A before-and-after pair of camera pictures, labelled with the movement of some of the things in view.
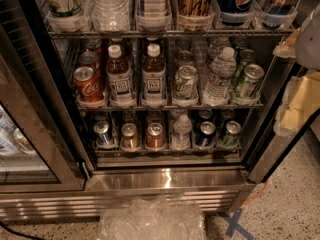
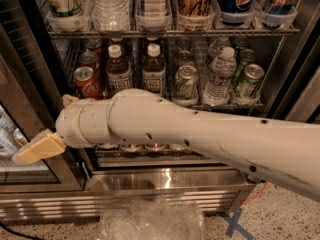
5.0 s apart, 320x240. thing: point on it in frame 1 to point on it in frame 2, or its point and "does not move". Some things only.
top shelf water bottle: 110,8 does not move
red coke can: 88,85 does not move
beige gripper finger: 287,49 to 68,99
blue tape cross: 234,224 does not move
